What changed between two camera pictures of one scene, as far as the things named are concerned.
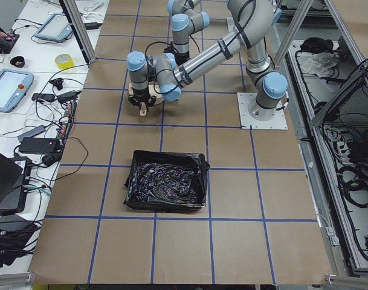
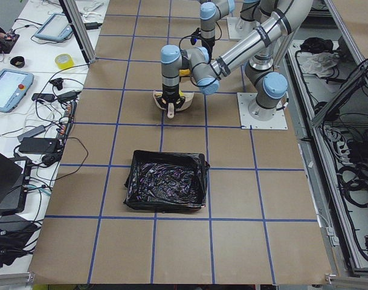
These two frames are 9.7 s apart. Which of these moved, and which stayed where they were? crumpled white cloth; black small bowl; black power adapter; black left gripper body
Moved: black left gripper body
Stayed: black small bowl; crumpled white cloth; black power adapter
